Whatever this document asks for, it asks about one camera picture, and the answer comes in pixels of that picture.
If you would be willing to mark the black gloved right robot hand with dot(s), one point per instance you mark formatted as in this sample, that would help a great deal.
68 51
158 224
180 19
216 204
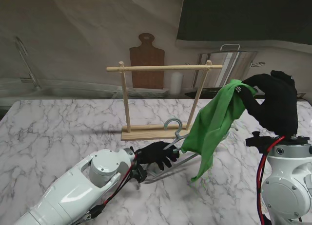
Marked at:
280 108

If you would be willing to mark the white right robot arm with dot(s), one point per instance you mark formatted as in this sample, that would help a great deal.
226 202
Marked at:
285 186

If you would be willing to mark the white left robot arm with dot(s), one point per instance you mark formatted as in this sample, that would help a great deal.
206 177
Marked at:
80 186

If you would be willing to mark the green microfibre towel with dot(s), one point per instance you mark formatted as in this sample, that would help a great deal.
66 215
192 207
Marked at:
212 127

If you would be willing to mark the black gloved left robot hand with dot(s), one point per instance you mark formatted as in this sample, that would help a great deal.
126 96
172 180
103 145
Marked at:
156 153

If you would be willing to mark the printed steel stock pot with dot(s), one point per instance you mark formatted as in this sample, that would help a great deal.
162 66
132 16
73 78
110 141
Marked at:
229 64

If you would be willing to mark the grey plastic clothes hanger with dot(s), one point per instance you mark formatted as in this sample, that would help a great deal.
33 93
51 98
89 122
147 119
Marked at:
172 120

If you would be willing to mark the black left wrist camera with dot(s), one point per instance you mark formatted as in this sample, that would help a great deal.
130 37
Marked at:
139 174

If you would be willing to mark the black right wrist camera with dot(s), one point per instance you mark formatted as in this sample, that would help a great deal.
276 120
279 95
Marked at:
256 142

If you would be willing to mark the printed white bottle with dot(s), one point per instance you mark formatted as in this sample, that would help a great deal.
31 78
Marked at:
176 83

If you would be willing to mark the brown printed cutting board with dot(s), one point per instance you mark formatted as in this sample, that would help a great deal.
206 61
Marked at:
146 57

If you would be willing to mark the wooden hanging rack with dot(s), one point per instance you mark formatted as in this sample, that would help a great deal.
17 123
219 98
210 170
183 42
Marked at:
151 135

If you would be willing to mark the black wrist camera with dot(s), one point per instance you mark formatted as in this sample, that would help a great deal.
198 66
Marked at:
139 174
256 142

